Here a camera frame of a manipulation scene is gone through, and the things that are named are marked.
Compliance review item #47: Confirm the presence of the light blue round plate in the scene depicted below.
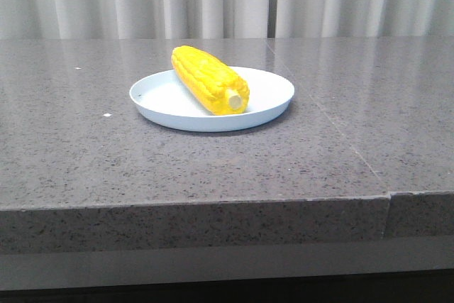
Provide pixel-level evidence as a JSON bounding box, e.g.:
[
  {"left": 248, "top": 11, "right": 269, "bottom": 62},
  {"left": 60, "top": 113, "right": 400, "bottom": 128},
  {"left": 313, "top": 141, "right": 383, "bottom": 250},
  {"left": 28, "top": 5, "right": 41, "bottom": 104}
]
[{"left": 129, "top": 67, "right": 294, "bottom": 133}]

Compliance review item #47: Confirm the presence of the yellow plastic corn cob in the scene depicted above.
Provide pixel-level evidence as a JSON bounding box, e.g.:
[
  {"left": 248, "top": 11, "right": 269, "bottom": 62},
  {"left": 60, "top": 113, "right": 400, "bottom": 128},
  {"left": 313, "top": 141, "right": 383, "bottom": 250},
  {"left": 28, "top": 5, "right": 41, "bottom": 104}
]
[{"left": 171, "top": 45, "right": 250, "bottom": 116}]

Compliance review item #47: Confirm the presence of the white pleated curtain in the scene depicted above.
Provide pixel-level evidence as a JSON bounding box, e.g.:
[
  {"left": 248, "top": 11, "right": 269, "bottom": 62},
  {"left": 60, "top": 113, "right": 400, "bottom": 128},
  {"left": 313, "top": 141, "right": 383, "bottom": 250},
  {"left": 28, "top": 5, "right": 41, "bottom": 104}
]
[{"left": 1, "top": 0, "right": 453, "bottom": 39}]

